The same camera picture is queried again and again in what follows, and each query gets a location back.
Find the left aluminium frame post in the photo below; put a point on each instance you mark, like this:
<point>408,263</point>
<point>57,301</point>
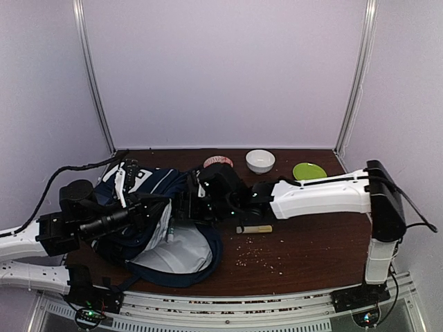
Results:
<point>80,21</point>

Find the right aluminium frame post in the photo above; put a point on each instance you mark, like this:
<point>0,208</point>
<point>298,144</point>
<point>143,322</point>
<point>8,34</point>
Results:
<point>362,64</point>

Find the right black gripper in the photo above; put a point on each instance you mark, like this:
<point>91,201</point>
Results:
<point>185,202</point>

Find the green plate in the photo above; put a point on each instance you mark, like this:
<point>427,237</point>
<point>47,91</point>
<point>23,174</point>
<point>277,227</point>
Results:
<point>308,171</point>

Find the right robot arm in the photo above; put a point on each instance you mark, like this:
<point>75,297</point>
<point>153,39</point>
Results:
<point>216,192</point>

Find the navy blue backpack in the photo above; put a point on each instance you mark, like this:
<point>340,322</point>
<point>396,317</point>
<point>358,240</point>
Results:
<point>192,257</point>

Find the aluminium frame post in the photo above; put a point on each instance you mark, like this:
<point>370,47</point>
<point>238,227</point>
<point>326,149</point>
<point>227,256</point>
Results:
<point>80,21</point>
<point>362,64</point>

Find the yellow highlighter pen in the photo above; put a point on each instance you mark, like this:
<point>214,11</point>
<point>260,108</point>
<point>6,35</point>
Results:
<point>254,229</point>

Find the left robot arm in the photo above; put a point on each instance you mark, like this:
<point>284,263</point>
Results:
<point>81,218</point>

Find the white green glue stick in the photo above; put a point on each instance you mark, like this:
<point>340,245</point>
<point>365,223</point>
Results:
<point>170,233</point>

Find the red patterned small bowl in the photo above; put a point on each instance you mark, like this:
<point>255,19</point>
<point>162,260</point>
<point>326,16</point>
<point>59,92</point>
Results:
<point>217,159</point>

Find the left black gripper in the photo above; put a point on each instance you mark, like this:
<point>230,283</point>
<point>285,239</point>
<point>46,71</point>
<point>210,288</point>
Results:
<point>137,212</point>

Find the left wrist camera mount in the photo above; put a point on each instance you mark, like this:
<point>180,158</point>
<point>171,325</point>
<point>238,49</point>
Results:
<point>125,179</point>

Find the white ceramic bowl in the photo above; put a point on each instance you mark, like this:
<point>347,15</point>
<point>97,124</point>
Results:
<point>260,161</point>

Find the front aluminium rail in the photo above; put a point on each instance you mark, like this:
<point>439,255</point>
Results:
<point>307,311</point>

